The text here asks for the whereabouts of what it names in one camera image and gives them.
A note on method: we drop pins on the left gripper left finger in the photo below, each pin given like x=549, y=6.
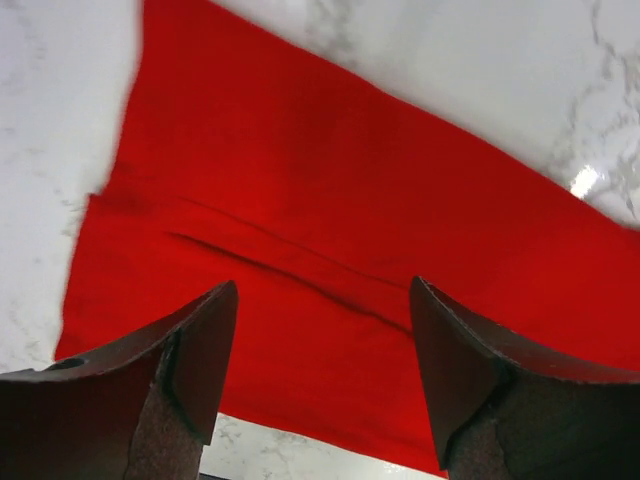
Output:
x=141, y=407

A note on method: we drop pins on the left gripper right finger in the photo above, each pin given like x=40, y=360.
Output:
x=502, y=406

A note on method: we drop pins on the red t shirt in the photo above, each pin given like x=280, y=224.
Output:
x=243, y=157

